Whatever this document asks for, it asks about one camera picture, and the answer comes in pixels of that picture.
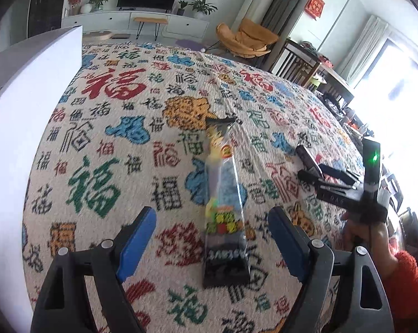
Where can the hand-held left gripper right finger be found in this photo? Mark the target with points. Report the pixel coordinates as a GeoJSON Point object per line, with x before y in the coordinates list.
{"type": "Point", "coordinates": [287, 242]}

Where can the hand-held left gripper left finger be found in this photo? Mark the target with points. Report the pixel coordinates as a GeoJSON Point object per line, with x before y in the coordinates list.
{"type": "Point", "coordinates": [136, 242]}

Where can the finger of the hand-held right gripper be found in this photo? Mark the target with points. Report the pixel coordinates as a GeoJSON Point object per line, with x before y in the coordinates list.
{"type": "Point", "coordinates": [333, 190]}
{"type": "Point", "coordinates": [307, 161]}

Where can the black and clear candy packet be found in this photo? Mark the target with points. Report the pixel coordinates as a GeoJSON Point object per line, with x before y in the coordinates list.
{"type": "Point", "coordinates": [222, 197]}

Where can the person's right hand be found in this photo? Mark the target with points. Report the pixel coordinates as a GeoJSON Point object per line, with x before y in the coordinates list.
{"type": "Point", "coordinates": [375, 246]}

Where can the wooden dining table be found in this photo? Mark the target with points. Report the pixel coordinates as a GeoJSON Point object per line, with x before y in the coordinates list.
{"type": "Point", "coordinates": [333, 83]}

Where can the printed woven blanket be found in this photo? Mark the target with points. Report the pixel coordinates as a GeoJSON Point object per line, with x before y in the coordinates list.
{"type": "Point", "coordinates": [125, 145]}

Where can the dark wooden chair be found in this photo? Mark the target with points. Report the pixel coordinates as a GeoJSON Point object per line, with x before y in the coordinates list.
{"type": "Point", "coordinates": [295, 62]}

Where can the white sheer curtain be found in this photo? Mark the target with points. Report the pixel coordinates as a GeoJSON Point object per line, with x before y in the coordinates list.
{"type": "Point", "coordinates": [363, 48]}

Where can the orange lounge chair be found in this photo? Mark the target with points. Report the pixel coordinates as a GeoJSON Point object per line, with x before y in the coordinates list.
{"type": "Point", "coordinates": [247, 38]}

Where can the white box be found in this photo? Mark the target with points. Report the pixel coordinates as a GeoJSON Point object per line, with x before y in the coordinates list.
{"type": "Point", "coordinates": [21, 145]}

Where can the grey curtain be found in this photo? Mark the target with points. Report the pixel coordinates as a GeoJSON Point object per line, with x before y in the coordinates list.
{"type": "Point", "coordinates": [288, 0]}

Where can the purple floor mat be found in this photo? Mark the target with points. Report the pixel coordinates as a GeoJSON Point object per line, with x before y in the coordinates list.
{"type": "Point", "coordinates": [188, 45]}

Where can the large potted plant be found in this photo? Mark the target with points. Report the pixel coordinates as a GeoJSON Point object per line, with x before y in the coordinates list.
{"type": "Point", "coordinates": [202, 7]}

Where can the small potted plant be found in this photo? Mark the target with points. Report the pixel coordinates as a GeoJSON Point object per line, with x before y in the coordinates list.
{"type": "Point", "coordinates": [181, 7]}

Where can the wooden stool with metal legs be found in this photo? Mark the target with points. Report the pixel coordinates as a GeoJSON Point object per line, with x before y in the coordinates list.
{"type": "Point", "coordinates": [150, 19]}

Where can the white television cabinet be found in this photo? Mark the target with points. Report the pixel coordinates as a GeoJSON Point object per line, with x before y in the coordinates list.
{"type": "Point", "coordinates": [101, 20]}

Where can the white round vase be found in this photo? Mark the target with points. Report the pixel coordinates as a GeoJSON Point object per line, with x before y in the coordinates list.
{"type": "Point", "coordinates": [86, 8]}

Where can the leafy green potted plant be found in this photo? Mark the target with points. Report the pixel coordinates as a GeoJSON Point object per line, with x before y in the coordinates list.
{"type": "Point", "coordinates": [98, 0]}

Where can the red flower plant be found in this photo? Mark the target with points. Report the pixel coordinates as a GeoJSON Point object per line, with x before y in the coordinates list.
{"type": "Point", "coordinates": [76, 1]}

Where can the dark tall cabinet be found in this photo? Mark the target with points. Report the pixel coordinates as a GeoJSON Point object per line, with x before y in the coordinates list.
{"type": "Point", "coordinates": [46, 3]}

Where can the red wall hanging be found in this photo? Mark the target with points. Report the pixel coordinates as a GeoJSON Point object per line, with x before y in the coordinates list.
{"type": "Point", "coordinates": [315, 5]}

